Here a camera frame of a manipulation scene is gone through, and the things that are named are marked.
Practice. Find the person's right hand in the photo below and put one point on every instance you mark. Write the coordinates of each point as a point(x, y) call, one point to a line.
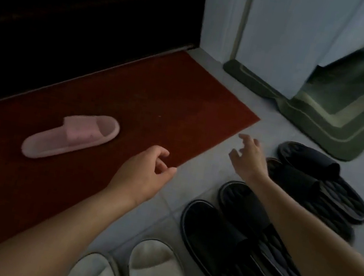
point(251, 164)

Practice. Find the pink slipper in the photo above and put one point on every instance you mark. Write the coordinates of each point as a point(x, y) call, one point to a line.
point(61, 143)

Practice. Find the dark wooden door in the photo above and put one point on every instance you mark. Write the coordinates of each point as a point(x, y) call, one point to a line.
point(83, 20)

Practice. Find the cream slipper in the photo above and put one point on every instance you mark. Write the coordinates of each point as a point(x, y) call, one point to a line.
point(94, 275)
point(158, 272)

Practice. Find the red door mat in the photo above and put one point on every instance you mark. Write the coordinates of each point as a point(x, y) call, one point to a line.
point(139, 100)

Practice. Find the green floor mat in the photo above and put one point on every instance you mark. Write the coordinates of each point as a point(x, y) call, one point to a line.
point(343, 136)

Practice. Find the white cabinet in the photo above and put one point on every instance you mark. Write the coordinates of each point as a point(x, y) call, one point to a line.
point(284, 38)

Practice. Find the person's left forearm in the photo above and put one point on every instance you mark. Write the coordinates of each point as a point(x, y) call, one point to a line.
point(51, 243)

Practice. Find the person's left hand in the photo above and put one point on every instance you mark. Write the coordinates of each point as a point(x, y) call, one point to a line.
point(140, 178)

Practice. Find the black slipper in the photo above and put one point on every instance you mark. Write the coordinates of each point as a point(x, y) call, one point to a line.
point(300, 183)
point(211, 232)
point(238, 195)
point(311, 159)

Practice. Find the person's right forearm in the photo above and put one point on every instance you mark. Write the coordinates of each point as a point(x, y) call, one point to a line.
point(316, 254)

